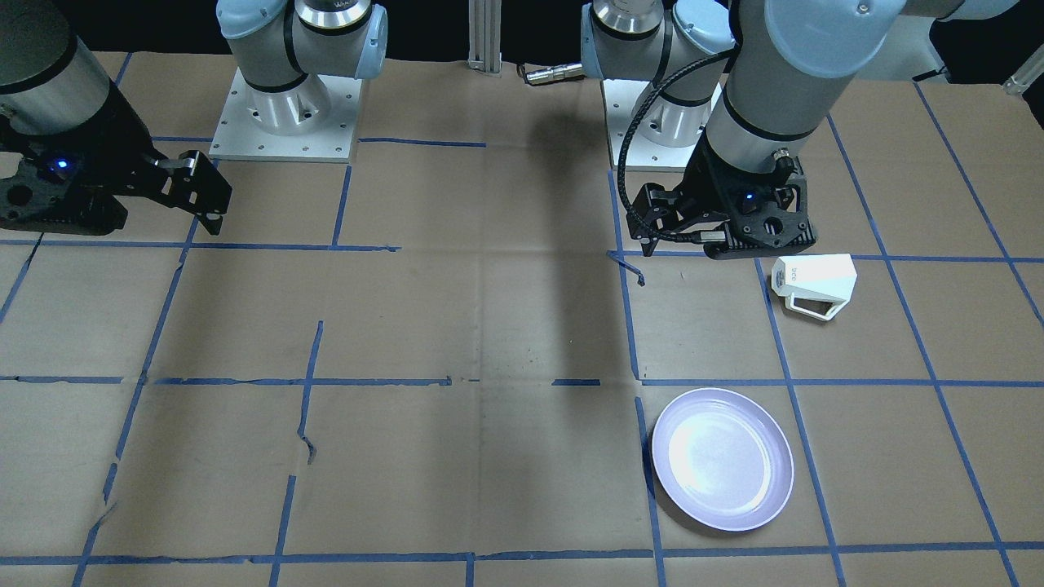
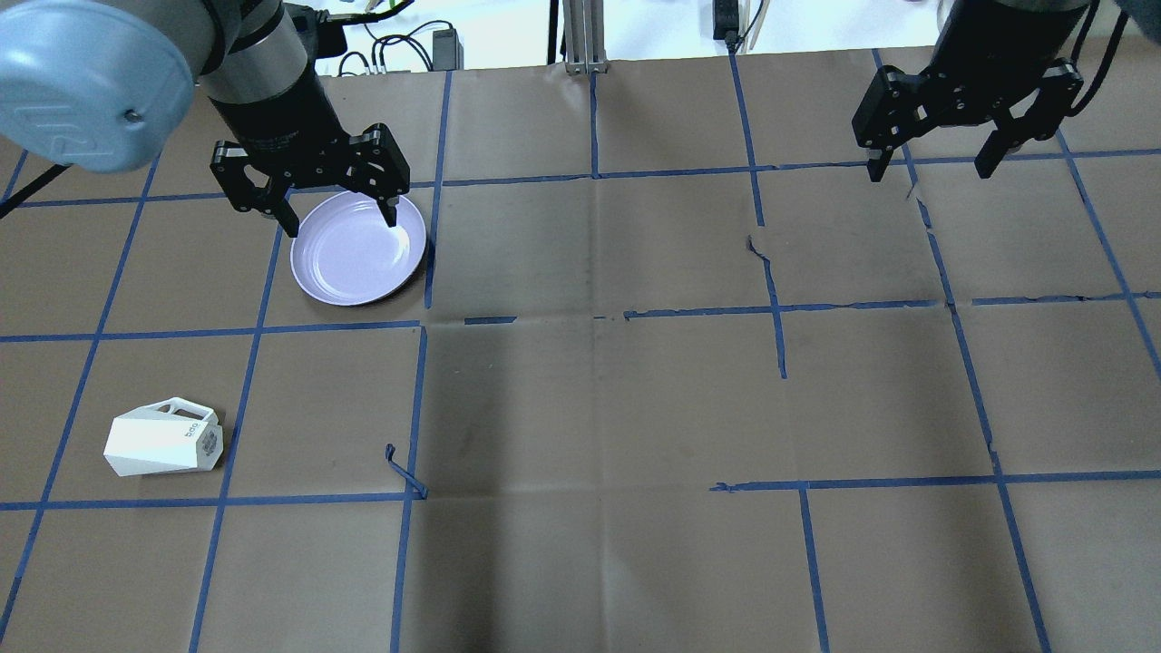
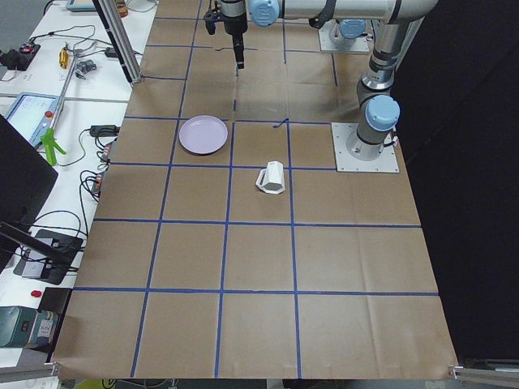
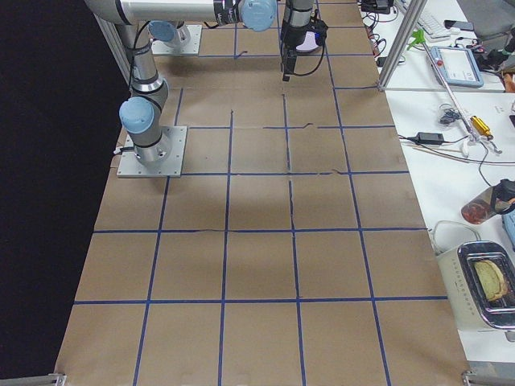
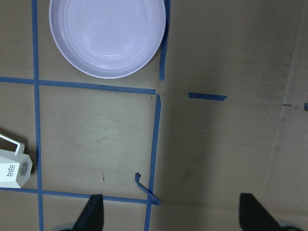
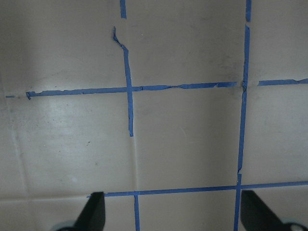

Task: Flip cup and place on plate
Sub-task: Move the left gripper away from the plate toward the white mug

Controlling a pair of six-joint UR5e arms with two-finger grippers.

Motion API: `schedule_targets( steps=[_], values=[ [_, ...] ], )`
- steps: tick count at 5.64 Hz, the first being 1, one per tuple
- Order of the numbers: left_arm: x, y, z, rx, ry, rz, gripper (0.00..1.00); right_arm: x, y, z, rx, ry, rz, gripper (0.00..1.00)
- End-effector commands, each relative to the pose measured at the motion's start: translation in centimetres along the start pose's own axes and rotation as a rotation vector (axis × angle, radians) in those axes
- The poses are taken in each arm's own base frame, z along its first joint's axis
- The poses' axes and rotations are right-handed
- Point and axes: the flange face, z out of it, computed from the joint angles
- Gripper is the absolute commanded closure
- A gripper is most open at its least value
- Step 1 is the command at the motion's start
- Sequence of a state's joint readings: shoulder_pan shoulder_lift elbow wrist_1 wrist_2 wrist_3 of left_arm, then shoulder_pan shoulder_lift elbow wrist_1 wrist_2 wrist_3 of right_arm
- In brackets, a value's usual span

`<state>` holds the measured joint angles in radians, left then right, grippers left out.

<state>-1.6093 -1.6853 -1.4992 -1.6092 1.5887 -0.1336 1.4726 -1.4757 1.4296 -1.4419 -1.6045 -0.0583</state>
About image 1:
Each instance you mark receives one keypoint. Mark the aluminium frame post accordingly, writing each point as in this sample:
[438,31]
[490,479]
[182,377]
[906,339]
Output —
[484,25]

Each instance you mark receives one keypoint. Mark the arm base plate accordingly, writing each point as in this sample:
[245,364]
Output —
[313,122]
[666,136]

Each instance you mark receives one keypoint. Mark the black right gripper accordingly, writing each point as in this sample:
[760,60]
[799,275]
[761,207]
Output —
[121,153]

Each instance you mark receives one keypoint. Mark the white angular cup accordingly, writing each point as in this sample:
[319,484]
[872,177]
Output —
[818,286]

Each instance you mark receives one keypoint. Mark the lavender plate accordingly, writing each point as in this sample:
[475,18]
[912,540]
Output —
[722,459]

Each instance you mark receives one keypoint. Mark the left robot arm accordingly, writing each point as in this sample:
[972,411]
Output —
[766,73]

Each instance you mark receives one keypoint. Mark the metal cable connector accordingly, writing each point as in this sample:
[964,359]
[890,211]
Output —
[553,74]

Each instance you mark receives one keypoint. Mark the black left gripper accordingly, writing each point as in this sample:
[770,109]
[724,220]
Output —
[706,190]

